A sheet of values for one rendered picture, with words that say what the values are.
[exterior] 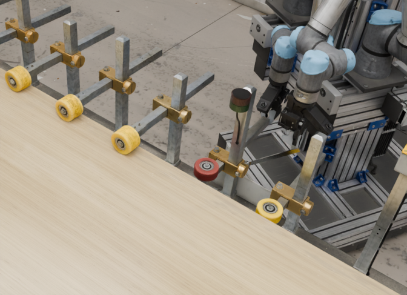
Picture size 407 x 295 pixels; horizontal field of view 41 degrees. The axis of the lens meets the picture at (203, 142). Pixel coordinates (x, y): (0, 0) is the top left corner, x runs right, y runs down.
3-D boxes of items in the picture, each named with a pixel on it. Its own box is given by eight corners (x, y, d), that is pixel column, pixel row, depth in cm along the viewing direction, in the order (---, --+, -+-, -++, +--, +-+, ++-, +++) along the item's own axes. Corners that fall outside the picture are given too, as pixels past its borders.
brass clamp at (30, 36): (17, 28, 221) (16, 17, 218) (40, 40, 216) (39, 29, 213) (5, 34, 217) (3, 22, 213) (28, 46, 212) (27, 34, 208)
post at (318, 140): (283, 234, 189) (317, 128, 157) (292, 238, 187) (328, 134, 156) (279, 240, 186) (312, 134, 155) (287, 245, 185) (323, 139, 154)
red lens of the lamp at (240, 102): (237, 91, 163) (238, 85, 162) (254, 99, 161) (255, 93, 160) (226, 100, 159) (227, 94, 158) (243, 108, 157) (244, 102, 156)
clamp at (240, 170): (215, 155, 190) (217, 145, 187) (247, 173, 185) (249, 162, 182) (206, 163, 186) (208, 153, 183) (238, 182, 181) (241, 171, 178)
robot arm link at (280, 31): (297, 44, 203) (301, 59, 195) (268, 40, 203) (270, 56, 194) (302, 25, 198) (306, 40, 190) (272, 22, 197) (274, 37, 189)
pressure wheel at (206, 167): (200, 177, 184) (203, 152, 177) (219, 188, 181) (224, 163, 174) (186, 190, 179) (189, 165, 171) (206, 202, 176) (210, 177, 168)
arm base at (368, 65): (372, 54, 212) (381, 32, 206) (398, 75, 202) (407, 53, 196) (342, 60, 206) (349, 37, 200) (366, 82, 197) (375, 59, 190)
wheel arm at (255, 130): (260, 123, 207) (263, 114, 204) (268, 126, 205) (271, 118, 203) (196, 185, 178) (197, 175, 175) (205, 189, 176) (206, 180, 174)
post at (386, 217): (355, 261, 176) (404, 161, 147) (370, 269, 174) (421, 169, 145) (350, 271, 173) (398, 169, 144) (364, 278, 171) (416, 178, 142)
